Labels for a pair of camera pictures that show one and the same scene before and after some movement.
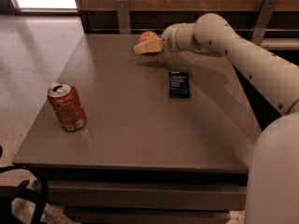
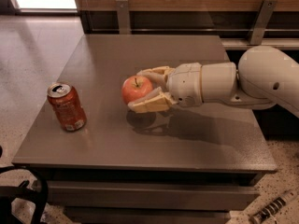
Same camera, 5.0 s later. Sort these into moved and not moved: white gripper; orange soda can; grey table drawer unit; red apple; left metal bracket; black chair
Moved: red apple; white gripper
Not moved: orange soda can; black chair; left metal bracket; grey table drawer unit
